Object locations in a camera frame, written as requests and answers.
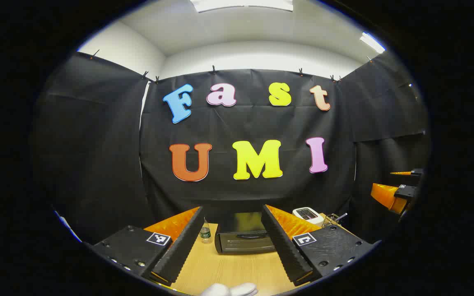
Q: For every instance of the black electric oven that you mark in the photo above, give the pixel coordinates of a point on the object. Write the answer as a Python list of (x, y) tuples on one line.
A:
[(241, 242)]

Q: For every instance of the black backdrop cloth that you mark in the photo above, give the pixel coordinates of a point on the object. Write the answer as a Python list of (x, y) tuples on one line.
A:
[(241, 123)]

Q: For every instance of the metal spoon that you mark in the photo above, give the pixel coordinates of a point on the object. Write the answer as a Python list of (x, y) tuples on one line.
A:
[(342, 215)]

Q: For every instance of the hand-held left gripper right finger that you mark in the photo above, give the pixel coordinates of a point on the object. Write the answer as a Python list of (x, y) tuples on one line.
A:
[(286, 246)]

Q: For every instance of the small ceiling light panel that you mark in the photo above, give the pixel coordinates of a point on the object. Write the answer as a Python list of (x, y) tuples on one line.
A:
[(372, 42)]

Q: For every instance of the mesh utensil cup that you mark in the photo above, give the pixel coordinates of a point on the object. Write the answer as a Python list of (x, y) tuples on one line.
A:
[(331, 222)]

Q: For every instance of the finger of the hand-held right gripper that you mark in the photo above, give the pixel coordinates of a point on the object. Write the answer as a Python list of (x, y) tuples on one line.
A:
[(403, 173), (385, 196)]

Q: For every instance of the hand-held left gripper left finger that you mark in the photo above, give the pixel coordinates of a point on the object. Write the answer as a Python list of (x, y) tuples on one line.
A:
[(179, 246)]

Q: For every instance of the clear plastic water bottle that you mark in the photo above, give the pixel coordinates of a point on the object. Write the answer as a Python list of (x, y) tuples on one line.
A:
[(205, 233)]

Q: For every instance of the white toaster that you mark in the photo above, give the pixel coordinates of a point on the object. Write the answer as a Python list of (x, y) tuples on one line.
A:
[(307, 214)]

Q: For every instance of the large ceiling light panel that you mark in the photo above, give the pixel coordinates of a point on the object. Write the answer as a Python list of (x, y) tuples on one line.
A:
[(241, 4)]

